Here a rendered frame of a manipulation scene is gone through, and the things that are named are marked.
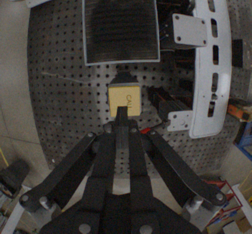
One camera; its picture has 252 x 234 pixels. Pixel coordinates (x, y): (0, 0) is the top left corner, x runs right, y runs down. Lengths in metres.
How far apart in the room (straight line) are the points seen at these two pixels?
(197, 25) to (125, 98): 0.25
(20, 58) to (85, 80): 1.37
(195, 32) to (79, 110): 0.70
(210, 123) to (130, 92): 0.41
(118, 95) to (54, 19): 0.70
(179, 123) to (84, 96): 0.54
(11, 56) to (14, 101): 0.65
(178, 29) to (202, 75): 0.22
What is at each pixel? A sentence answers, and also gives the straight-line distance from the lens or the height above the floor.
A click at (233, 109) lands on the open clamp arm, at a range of 0.62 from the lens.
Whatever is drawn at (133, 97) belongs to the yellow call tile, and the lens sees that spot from 0.25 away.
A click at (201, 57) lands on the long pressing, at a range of 0.48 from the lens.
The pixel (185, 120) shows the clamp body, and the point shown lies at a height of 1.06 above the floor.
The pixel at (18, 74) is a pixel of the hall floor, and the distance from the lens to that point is 2.00.
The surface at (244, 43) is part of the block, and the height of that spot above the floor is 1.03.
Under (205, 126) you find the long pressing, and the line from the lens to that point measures 0.57.
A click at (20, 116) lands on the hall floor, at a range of 2.18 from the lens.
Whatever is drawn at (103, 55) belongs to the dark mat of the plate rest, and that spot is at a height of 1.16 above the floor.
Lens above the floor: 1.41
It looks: 70 degrees down
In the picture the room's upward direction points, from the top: 180 degrees clockwise
